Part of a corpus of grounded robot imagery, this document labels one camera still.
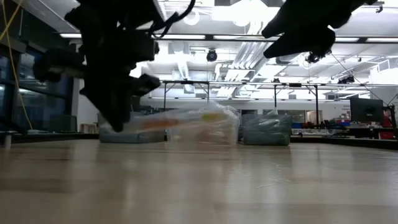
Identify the green white toothbrush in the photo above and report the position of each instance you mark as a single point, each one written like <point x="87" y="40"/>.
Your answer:
<point x="267" y="130"/>

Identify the black rig light bar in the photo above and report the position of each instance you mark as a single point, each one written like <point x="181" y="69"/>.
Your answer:
<point x="192" y="36"/>

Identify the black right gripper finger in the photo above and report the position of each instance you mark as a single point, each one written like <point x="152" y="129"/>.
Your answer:
<point x="280" y="26"/>
<point x="311" y="42"/>

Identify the cluttered background workbench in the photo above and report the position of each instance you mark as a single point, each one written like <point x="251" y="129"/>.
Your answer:
<point x="311" y="130"/>

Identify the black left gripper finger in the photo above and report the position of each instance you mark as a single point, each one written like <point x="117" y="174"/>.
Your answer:
<point x="109" y="105"/>
<point x="128" y="102"/>

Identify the black hanging camera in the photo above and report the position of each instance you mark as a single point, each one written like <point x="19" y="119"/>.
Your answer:
<point x="211" y="55"/>
<point x="312" y="59"/>

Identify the orange white toothbrush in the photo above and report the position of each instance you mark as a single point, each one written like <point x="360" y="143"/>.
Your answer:
<point x="205" y="138"/>

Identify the dark translucent grey bin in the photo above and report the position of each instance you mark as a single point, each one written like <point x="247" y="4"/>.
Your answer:
<point x="146" y="137"/>
<point x="267" y="140"/>

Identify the person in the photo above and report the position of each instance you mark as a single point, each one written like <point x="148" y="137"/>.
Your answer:
<point x="388" y="124"/>

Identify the black metal frame stand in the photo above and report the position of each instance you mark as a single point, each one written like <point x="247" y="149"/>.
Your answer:
<point x="186" y="82"/>
<point x="295" y="84"/>

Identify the pile of bagged toothbrushes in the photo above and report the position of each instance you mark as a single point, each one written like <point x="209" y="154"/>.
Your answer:
<point x="161" y="124"/>

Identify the black aluminium table frame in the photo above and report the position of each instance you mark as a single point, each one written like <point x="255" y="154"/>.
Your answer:
<point x="342" y="143"/>

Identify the black monitor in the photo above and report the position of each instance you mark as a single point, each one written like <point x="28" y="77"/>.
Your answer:
<point x="367" y="109"/>

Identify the dark glass window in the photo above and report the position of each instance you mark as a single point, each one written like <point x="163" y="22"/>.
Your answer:
<point x="40" y="109"/>

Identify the wooden shelf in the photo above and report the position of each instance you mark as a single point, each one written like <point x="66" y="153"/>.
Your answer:
<point x="88" y="128"/>

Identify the clear plastic bin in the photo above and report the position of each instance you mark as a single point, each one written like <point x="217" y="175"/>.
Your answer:
<point x="217" y="140"/>

